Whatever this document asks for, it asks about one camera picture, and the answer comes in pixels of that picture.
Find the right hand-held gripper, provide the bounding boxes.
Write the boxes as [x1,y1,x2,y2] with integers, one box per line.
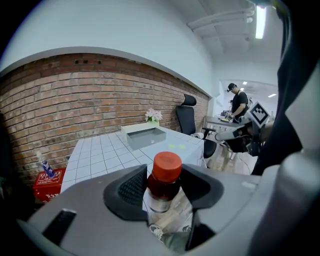
[214,100,271,158]

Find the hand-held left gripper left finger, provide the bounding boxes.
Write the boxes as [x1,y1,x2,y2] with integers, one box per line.
[103,163,149,222]

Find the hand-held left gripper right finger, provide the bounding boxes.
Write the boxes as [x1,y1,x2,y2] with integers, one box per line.
[179,163,225,211]

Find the red round object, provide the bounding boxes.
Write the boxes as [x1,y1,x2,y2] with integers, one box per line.
[142,151,195,253]

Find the grey rectangular tray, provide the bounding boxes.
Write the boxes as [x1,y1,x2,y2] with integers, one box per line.
[125,126,168,151]

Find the person's black clothing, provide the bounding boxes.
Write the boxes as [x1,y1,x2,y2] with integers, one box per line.
[250,0,320,176]

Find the dark grey desk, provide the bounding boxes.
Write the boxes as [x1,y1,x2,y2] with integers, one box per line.
[204,115,242,131]

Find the white grid tablecloth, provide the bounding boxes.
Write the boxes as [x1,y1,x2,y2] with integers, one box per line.
[59,126,209,199]

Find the black office chair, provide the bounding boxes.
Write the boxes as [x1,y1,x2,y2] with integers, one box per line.
[174,93,219,160]

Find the red crate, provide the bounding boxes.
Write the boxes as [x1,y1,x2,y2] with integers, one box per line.
[32,167,67,205]

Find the pink flowers in vase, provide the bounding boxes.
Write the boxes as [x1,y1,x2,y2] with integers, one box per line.
[144,107,164,124]

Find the ceiling light tube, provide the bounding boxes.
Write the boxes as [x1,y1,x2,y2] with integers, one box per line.
[254,4,267,40]

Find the white ceiling pipes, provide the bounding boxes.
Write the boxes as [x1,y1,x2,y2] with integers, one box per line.
[186,6,256,34]

